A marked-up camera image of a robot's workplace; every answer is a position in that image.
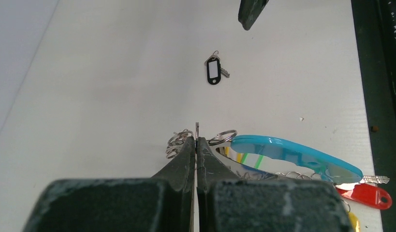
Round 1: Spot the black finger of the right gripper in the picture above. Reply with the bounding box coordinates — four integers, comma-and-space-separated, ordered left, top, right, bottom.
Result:
238, 0, 269, 31

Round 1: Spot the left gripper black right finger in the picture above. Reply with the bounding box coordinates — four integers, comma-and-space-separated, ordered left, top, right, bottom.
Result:
196, 137, 354, 232

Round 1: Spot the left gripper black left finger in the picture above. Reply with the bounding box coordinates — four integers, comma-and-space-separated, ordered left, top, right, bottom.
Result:
23, 137, 195, 232

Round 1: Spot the blue keyring with keys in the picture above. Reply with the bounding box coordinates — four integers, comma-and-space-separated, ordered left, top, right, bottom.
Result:
164, 117, 386, 232

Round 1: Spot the black key with tag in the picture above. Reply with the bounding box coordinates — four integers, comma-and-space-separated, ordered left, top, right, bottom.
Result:
205, 50, 230, 85

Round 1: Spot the black mounting base rail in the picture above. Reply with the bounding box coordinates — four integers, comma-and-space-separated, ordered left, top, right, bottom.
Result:
352, 0, 396, 232

